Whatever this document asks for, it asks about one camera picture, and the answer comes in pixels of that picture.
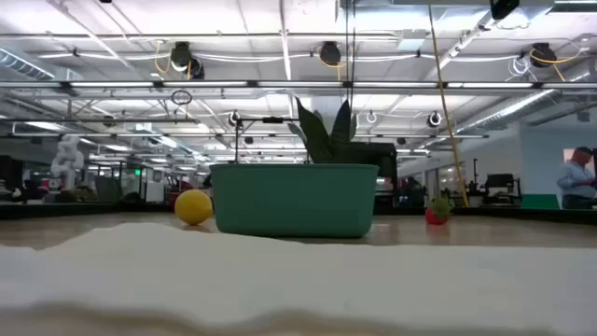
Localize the red strawberry with green top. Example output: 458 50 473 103
423 197 452 226

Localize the teal plastic tub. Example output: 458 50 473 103
209 162 381 239

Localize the yellow lemon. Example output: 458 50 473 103
174 189 215 227

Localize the small black monitor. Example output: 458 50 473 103
483 173 523 206

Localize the person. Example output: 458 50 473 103
555 146 597 210

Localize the large black monitor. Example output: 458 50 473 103
347 142 398 189

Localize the green panel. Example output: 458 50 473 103
521 193 561 210

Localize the black metal stand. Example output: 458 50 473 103
234 116 300 164

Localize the white cloth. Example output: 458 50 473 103
0 221 597 336

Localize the white robot figure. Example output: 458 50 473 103
49 134 86 190

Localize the black ceiling cable reel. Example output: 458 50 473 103
530 42 559 69
169 41 206 81
318 41 343 67

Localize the yellow hanging cord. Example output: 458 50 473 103
427 0 470 208

